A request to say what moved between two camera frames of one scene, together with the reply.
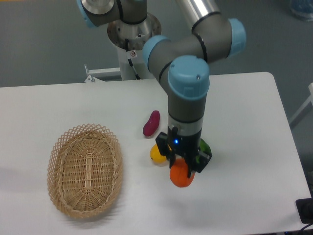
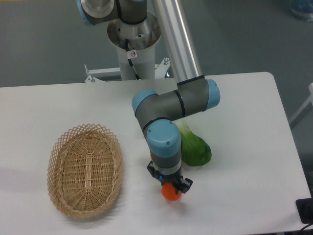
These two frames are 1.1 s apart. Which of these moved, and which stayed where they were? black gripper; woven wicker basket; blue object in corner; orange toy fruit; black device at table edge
Moved: orange toy fruit; black gripper
Stayed: black device at table edge; blue object in corner; woven wicker basket
